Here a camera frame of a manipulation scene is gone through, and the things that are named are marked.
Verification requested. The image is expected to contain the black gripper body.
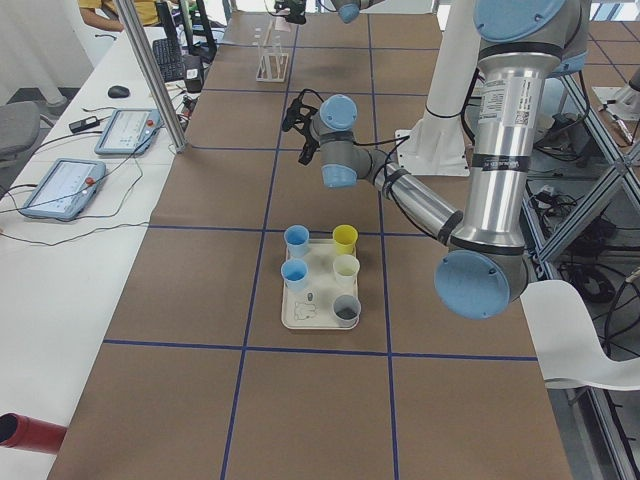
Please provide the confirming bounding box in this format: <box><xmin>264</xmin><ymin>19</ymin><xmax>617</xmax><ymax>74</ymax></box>
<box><xmin>298</xmin><ymin>132</ymin><xmax>320</xmax><ymax>165</ymax></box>
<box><xmin>283</xmin><ymin>0</ymin><xmax>306</xmax><ymax>24</ymax></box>

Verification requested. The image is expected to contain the light blue plastic cup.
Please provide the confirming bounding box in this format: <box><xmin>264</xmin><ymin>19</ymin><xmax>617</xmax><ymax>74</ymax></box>
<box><xmin>280</xmin><ymin>258</ymin><xmax>309</xmax><ymax>293</ymax></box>

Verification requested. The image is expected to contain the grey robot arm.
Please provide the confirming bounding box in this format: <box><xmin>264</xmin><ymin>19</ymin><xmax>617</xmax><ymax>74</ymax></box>
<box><xmin>274</xmin><ymin>0</ymin><xmax>382</xmax><ymax>25</ymax></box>
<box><xmin>281</xmin><ymin>1</ymin><xmax>590</xmax><ymax>319</ymax></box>

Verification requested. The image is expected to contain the yellow plastic cup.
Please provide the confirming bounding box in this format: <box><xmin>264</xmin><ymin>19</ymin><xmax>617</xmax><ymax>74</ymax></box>
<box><xmin>332</xmin><ymin>224</ymin><xmax>358</xmax><ymax>255</ymax></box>

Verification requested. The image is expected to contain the pale cream plastic cup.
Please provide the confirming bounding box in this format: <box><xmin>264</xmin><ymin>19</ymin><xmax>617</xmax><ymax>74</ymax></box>
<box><xmin>333</xmin><ymin>254</ymin><xmax>360</xmax><ymax>289</ymax></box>

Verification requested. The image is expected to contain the grey plastic cup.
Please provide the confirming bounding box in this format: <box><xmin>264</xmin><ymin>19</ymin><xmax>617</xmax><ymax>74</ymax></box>
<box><xmin>332</xmin><ymin>294</ymin><xmax>361</xmax><ymax>328</ymax></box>

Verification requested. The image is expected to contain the black keyboard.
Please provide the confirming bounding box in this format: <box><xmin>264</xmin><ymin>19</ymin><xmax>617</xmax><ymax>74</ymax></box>
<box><xmin>152</xmin><ymin>38</ymin><xmax>184</xmax><ymax>82</ymax></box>

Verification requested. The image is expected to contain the cream plastic tray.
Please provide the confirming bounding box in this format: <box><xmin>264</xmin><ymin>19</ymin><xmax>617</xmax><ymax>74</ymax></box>
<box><xmin>281</xmin><ymin>239</ymin><xmax>359</xmax><ymax>331</ymax></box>

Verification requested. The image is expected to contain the far blue teach pendant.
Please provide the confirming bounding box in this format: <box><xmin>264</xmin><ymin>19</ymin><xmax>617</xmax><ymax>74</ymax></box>
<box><xmin>94</xmin><ymin>109</ymin><xmax>163</xmax><ymax>156</ymax></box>

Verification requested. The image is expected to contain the blue teach pendant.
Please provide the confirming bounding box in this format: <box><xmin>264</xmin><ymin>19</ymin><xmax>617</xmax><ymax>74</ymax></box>
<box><xmin>94</xmin><ymin>109</ymin><xmax>163</xmax><ymax>156</ymax></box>
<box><xmin>19</xmin><ymin>158</ymin><xmax>107</xmax><ymax>221</ymax></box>

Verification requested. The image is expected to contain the black computer mouse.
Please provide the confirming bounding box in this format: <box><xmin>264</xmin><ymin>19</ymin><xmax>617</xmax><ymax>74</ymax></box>
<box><xmin>107</xmin><ymin>85</ymin><xmax>130</xmax><ymax>99</ymax></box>

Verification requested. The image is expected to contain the person in yellow shirt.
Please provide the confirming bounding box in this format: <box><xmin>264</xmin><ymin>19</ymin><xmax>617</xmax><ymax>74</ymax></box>
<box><xmin>78</xmin><ymin>0</ymin><xmax>162</xmax><ymax>32</ymax></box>

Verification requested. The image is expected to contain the small black device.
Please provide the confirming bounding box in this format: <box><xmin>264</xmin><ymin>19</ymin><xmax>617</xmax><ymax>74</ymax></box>
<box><xmin>68</xmin><ymin>116</ymin><xmax>101</xmax><ymax>134</ymax></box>

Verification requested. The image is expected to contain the near blue teach pendant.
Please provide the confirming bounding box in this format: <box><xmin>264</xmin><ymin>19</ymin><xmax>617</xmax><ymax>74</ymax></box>
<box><xmin>19</xmin><ymin>158</ymin><xmax>107</xmax><ymax>221</ymax></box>

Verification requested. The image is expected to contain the brown paper table cover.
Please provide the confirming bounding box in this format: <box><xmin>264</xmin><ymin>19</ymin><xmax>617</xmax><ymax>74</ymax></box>
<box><xmin>47</xmin><ymin>10</ymin><xmax>640</xmax><ymax>480</ymax></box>

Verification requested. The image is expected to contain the grey office chair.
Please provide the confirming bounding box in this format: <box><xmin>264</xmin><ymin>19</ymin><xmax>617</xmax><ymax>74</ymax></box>
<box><xmin>1</xmin><ymin>101</ymin><xmax>41</xmax><ymax>168</ymax></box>

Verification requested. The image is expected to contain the white plastic chair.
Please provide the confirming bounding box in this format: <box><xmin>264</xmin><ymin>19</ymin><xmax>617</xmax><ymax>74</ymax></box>
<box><xmin>520</xmin><ymin>280</ymin><xmax>639</xmax><ymax>391</ymax></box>

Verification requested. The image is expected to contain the red cylinder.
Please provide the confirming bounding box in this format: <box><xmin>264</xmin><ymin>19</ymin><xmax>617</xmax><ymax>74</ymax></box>
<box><xmin>1</xmin><ymin>413</ymin><xmax>67</xmax><ymax>454</ymax></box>

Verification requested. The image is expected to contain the white wire cup rack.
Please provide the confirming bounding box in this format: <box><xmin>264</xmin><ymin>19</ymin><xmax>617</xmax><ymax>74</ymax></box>
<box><xmin>253</xmin><ymin>17</ymin><xmax>291</xmax><ymax>83</ymax></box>

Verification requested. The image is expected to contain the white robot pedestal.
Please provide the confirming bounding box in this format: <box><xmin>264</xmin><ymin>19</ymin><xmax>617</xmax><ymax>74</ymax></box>
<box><xmin>396</xmin><ymin>0</ymin><xmax>480</xmax><ymax>177</ymax></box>

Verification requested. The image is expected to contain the grey aluminium frame post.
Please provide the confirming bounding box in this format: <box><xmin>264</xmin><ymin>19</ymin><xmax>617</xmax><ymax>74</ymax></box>
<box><xmin>114</xmin><ymin>0</ymin><xmax>187</xmax><ymax>153</ymax></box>

